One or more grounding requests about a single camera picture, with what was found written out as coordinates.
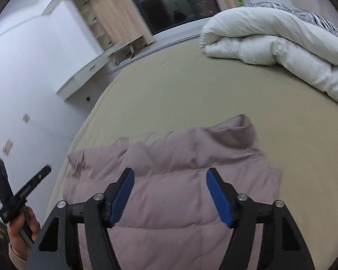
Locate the white floating desk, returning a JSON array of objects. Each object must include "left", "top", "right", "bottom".
[{"left": 56, "top": 41, "right": 136, "bottom": 100}]

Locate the bed with beige sheet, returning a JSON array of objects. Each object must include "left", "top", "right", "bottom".
[{"left": 43, "top": 38, "right": 338, "bottom": 270}]

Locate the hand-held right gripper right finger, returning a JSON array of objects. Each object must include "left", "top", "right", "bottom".
[{"left": 206, "top": 167, "right": 316, "bottom": 270}]

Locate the mauve hooded down coat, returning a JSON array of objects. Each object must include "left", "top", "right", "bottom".
[{"left": 62, "top": 114, "right": 282, "bottom": 270}]

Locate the folded white duvet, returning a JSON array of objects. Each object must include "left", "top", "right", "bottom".
[{"left": 199, "top": 6, "right": 338, "bottom": 110}]

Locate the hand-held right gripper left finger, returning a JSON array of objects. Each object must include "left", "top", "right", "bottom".
[{"left": 25, "top": 167, "right": 136, "bottom": 270}]

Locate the wide beige curtain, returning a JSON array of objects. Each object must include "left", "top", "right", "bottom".
[{"left": 89, "top": 0, "right": 154, "bottom": 45}]

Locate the person's left hand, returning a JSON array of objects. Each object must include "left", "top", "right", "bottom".
[{"left": 7, "top": 207, "right": 41, "bottom": 259}]

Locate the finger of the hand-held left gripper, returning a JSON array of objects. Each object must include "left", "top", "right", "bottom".
[{"left": 0, "top": 157, "right": 11, "bottom": 203}]

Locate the dark framed window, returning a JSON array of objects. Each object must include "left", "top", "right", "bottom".
[{"left": 121, "top": 0, "right": 222, "bottom": 34}]

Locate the person's left forearm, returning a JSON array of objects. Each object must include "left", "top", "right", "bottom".
[{"left": 8, "top": 243, "right": 29, "bottom": 270}]

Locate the white open shelf cabinet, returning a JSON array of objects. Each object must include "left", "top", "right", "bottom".
[{"left": 73, "top": 0, "right": 113, "bottom": 52}]

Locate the wide wall socket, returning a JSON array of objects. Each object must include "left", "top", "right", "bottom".
[{"left": 3, "top": 138, "right": 14, "bottom": 155}]

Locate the zebra print pillow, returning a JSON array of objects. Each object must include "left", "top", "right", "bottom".
[{"left": 244, "top": 2, "right": 338, "bottom": 40}]

